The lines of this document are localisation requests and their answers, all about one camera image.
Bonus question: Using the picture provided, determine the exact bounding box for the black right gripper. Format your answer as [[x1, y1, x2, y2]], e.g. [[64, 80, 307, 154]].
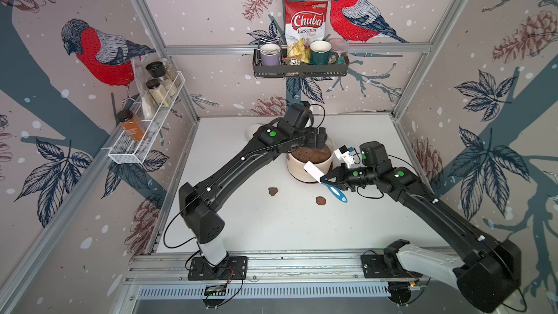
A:
[[318, 161, 376, 190]]

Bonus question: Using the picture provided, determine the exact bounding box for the white ceramic flower pot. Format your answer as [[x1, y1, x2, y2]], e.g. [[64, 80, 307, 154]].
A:
[[285, 134, 336, 184]]

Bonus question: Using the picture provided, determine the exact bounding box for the blue white scrub brush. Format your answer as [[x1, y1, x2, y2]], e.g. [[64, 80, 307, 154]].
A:
[[304, 161, 348, 203]]

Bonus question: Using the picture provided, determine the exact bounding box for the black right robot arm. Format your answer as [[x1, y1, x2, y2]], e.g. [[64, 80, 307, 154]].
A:
[[321, 141, 522, 313]]

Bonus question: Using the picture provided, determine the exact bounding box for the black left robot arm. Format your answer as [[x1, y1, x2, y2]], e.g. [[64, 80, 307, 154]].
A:
[[179, 101, 328, 269]]

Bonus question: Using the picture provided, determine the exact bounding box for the brown mud patch piece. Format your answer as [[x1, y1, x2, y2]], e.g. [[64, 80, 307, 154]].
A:
[[315, 196, 327, 206]]

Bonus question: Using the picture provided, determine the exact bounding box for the small white bowl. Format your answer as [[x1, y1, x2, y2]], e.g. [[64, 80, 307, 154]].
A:
[[245, 124, 262, 141]]

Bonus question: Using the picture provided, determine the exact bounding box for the green mug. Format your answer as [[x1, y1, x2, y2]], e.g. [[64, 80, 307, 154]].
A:
[[310, 40, 339, 65]]

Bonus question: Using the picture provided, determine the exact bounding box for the pink lidded glass jar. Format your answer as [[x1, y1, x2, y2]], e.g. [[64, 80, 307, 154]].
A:
[[328, 38, 349, 65]]

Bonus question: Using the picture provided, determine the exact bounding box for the lilac mug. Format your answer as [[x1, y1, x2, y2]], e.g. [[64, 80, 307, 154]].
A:
[[259, 43, 281, 66]]

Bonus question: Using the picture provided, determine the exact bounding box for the red Chuba chips bag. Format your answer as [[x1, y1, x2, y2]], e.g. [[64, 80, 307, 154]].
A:
[[283, 0, 328, 64]]

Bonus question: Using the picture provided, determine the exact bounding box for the black lidded spice jar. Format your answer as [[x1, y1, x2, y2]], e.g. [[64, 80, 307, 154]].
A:
[[146, 61, 178, 97], [146, 78, 171, 108]]

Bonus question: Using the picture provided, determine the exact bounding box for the orange spice jar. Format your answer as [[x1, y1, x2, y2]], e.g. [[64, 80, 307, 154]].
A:
[[116, 110, 146, 141]]

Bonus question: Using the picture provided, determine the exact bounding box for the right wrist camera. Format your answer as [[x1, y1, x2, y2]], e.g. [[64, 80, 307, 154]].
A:
[[334, 145, 355, 169]]

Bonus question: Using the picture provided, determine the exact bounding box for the dark wall shelf basket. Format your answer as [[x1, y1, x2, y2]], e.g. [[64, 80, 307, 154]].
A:
[[252, 49, 350, 79]]

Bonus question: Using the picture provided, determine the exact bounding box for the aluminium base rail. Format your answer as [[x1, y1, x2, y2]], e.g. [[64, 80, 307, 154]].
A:
[[124, 249, 436, 284]]

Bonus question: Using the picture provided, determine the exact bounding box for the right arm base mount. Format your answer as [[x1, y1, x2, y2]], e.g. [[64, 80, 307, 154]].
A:
[[360, 239, 423, 279]]

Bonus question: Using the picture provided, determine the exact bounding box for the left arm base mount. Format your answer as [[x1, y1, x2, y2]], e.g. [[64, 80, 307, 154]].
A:
[[185, 255, 248, 281]]

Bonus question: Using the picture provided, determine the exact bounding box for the white wire wall rack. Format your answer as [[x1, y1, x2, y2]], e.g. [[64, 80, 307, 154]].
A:
[[108, 71, 185, 164]]

